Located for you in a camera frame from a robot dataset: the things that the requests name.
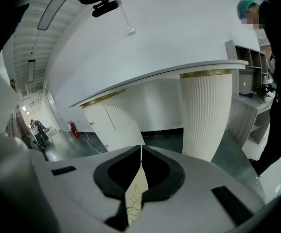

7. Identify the white wall conduit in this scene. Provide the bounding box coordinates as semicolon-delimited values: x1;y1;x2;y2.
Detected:
119;0;132;29

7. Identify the patterned beige mat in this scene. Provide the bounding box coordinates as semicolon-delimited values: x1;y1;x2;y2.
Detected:
125;165;149;227

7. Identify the short ceiling light panel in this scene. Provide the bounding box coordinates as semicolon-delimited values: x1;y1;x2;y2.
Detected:
27;59;36;83

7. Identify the red fire extinguisher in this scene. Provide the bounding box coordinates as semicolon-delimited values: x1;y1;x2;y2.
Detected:
66;120;81;139

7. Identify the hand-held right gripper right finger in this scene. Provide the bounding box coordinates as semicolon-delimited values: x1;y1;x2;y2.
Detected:
130;144;265;233

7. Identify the silver laptop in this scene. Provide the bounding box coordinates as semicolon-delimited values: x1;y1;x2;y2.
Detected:
238;73;255;94

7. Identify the white fluted pedestal with door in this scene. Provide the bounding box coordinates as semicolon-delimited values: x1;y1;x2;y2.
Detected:
79;88;146;153

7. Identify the grey desk with cubby shelf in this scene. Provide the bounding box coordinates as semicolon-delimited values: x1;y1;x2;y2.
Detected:
224;39;276;146

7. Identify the tangle of black cables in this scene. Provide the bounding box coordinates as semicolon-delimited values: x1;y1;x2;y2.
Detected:
239;82;279;100

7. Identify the white fluted table pedestal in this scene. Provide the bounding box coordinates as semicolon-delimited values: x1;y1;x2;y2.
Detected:
179;69;234;163

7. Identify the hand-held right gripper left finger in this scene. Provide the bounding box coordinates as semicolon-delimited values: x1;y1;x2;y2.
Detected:
45;144;141;233

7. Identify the long ceiling light panel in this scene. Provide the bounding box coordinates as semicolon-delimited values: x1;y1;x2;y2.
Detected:
37;0;68;31

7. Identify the white floor cable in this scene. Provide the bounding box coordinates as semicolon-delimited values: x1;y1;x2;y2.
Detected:
83;130;108;153

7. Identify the black head-worn camera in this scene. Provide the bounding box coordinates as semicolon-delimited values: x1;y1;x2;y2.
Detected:
91;0;122;18

